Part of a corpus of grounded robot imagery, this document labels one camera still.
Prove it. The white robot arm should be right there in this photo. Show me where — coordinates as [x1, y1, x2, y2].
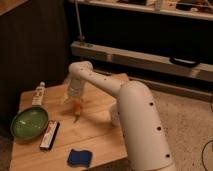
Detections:
[67, 61, 177, 171]

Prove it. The green ceramic bowl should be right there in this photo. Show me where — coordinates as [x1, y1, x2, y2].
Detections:
[10, 106, 49, 140]

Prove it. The orange screwdriver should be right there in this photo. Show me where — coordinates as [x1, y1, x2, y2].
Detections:
[73, 102, 82, 122]

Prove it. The white tube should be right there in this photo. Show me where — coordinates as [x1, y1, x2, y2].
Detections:
[32, 82, 45, 106]

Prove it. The white paper cup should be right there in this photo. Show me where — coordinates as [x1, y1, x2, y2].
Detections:
[109, 103, 120, 126]

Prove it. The wooden table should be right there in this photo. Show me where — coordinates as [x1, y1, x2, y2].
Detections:
[8, 73, 132, 171]

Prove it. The metal pole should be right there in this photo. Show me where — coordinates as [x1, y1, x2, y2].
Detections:
[74, 0, 84, 42]

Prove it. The blue sponge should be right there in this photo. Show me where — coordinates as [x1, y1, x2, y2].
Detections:
[67, 149, 93, 168]

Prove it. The long grey case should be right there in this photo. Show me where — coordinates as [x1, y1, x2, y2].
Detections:
[71, 41, 213, 82]

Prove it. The wooden shelf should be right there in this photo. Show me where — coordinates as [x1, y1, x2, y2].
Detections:
[68, 0, 213, 21]

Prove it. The black case handle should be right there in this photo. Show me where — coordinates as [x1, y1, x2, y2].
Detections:
[169, 57, 200, 68]

